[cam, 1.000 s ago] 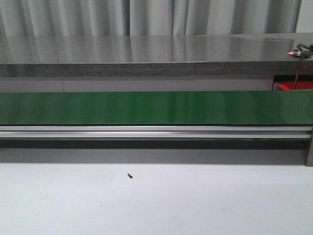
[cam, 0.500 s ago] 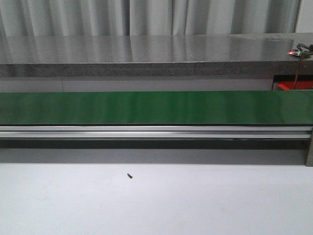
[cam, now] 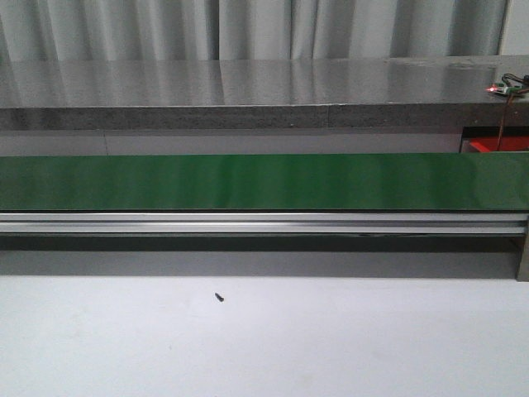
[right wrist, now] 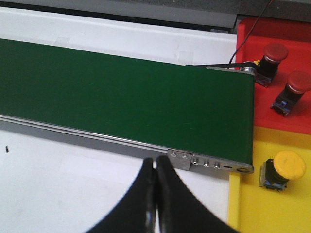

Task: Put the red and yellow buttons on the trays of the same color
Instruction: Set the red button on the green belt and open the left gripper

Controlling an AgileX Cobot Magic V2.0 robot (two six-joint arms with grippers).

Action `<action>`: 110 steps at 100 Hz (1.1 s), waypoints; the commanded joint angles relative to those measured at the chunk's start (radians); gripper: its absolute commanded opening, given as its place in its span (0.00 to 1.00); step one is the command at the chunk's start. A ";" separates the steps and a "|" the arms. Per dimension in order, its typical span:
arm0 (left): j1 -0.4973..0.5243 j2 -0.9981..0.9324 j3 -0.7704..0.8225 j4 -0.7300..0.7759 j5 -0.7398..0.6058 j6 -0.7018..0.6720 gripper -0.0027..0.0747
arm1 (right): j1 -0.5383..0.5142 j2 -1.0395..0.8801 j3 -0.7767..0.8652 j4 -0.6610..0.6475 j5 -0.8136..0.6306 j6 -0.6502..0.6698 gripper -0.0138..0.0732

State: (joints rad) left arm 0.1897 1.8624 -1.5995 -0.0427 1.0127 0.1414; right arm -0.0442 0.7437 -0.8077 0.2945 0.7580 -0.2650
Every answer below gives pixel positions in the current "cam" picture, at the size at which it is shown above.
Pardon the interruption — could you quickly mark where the red plastic tray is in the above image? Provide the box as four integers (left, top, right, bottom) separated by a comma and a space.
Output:
468, 136, 529, 153

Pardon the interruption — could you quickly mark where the small green circuit board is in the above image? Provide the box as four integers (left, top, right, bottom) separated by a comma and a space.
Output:
486, 82, 523, 96

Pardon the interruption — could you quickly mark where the red black wire cable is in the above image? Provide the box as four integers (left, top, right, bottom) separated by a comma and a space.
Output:
494, 73, 529, 153

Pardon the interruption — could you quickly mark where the grey stone counter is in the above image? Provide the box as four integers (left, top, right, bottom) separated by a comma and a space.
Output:
1, 55, 528, 131

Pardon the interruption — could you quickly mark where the grey curtain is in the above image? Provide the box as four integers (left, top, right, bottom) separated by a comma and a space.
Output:
1, 1, 508, 63

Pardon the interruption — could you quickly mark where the green conveyor belt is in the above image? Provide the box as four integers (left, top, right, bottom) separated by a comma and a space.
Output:
1, 152, 528, 212

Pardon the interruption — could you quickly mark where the aluminium conveyor frame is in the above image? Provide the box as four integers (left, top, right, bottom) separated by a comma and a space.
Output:
1, 211, 528, 281

